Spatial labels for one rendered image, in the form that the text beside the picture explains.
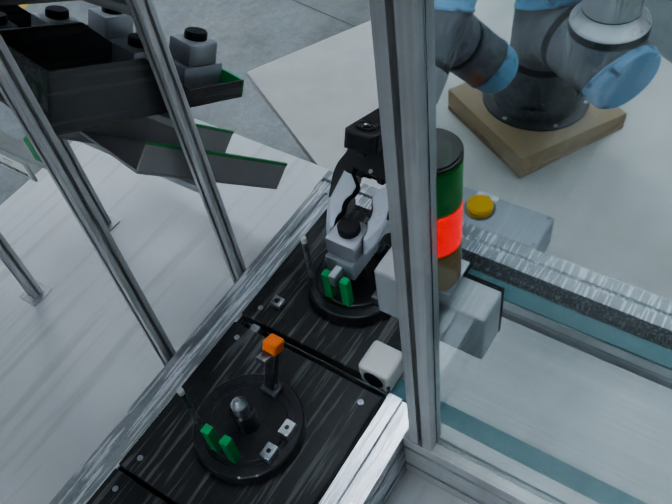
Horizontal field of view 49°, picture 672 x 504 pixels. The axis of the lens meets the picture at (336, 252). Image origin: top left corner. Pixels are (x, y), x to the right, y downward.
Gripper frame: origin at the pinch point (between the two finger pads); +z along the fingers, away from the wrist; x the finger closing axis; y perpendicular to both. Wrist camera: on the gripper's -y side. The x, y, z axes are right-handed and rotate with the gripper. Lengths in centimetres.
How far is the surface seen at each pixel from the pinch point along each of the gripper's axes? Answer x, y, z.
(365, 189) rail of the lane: 9.1, 19.8, -7.0
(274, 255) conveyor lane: 14.8, 10.0, 7.3
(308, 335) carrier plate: 1.4, 2.7, 14.5
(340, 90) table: 34, 45, -24
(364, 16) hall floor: 116, 191, -78
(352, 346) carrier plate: -4.7, 3.6, 13.3
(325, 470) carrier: -10.9, -6.0, 26.3
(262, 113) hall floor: 119, 150, -23
